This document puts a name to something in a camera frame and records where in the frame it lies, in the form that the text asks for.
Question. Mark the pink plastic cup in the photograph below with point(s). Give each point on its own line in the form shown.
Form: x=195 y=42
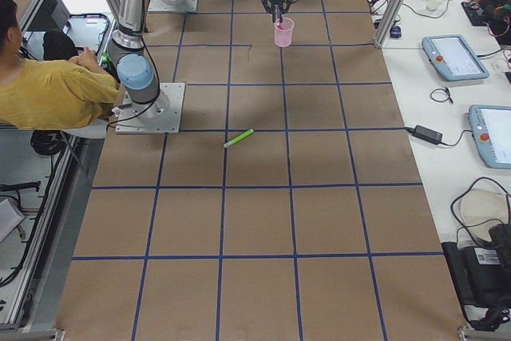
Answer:
x=283 y=38

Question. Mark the green highlighter pen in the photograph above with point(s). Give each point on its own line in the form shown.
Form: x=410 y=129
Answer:
x=238 y=138

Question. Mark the upper blue teach pendant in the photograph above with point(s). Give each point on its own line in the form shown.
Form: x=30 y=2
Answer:
x=453 y=59

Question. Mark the blue teach pendant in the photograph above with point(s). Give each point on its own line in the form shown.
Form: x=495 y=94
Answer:
x=490 y=125
x=453 y=59

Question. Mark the black power adapter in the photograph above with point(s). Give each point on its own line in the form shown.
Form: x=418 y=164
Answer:
x=428 y=135

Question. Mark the person in yellow shirt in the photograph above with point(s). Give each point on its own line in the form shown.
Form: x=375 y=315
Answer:
x=67 y=90

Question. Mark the lower blue teach pendant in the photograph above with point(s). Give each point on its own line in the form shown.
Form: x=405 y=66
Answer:
x=490 y=125

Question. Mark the round white disc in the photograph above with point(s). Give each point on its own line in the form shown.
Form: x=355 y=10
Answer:
x=481 y=210

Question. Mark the black device box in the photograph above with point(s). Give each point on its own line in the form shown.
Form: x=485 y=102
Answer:
x=482 y=285

